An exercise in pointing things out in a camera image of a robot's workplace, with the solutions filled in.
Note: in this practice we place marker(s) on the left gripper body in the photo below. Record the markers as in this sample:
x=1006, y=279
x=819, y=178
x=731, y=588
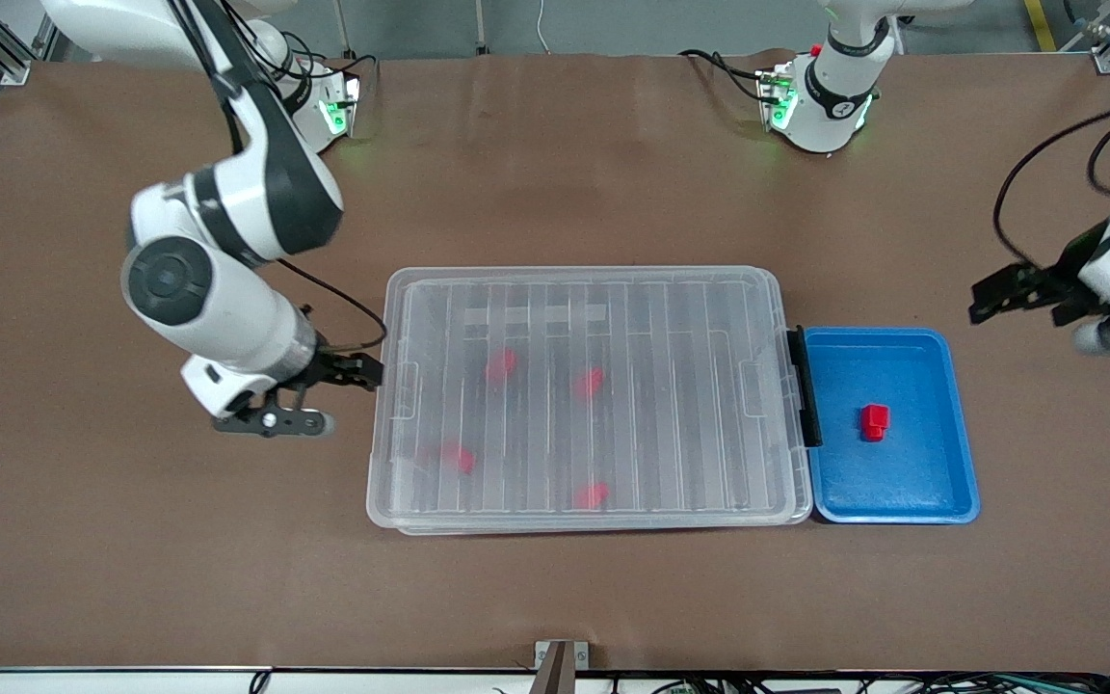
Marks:
x=1071, y=273

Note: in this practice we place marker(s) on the clear plastic storage box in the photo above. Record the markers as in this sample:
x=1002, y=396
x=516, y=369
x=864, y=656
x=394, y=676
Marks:
x=613, y=318

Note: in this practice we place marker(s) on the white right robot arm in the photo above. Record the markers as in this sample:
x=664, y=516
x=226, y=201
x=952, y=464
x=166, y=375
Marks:
x=227, y=318

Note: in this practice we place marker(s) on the clear plastic box base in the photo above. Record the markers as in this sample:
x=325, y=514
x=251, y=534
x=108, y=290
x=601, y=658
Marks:
x=565, y=530

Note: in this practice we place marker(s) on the red block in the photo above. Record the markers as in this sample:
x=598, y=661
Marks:
x=591, y=383
x=459, y=457
x=501, y=364
x=594, y=494
x=874, y=420

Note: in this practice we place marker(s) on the blue plastic tray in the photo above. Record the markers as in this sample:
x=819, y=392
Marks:
x=911, y=477

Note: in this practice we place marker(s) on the brown table mat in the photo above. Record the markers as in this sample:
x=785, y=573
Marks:
x=131, y=578

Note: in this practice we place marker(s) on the grey metal post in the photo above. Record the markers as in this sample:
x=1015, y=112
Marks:
x=481, y=29
x=346, y=34

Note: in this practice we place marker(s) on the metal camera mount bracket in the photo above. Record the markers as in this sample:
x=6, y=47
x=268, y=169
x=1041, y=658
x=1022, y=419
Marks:
x=560, y=670

